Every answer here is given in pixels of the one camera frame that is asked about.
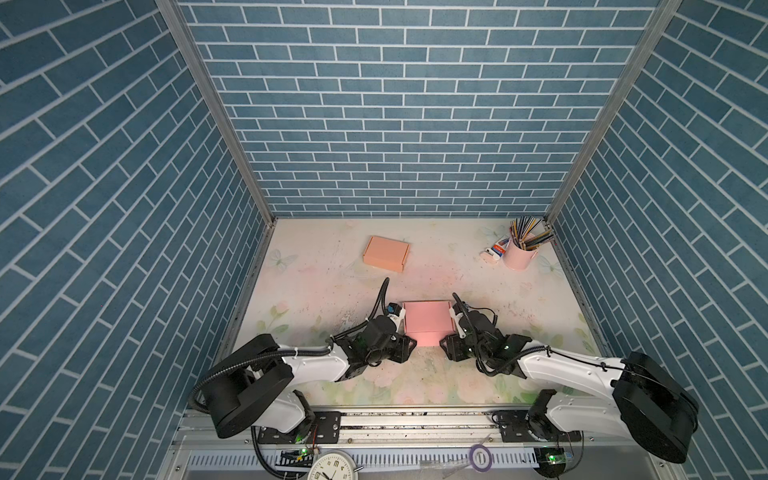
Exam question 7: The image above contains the pink paper box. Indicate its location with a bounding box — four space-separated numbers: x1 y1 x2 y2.
403 300 456 347

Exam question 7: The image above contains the orange paper box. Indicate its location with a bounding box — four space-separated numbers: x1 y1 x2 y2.
362 236 410 273

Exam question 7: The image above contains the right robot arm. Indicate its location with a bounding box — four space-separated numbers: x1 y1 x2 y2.
440 298 699 464

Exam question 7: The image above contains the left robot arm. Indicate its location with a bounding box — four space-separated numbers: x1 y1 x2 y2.
187 278 417 443

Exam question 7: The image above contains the pink pencil cup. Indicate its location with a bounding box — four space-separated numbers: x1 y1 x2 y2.
502 240 538 271

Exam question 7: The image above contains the purple tape roll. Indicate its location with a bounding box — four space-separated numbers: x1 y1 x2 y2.
468 444 493 473

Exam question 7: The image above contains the coloured pencils bundle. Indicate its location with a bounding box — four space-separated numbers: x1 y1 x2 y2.
509 216 555 251

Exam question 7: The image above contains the green lit circuit board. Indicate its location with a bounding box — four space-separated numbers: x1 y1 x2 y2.
534 447 569 479

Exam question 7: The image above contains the white analog clock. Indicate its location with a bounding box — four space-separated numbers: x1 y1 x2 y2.
307 450 362 480

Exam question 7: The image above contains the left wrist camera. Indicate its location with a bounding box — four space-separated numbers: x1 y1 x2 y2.
386 302 406 334

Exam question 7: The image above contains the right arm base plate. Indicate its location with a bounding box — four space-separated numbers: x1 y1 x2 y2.
491 409 582 443

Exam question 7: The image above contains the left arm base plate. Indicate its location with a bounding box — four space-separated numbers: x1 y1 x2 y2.
257 411 342 445

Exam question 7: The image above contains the aluminium rail frame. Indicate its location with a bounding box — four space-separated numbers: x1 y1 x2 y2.
158 406 685 479

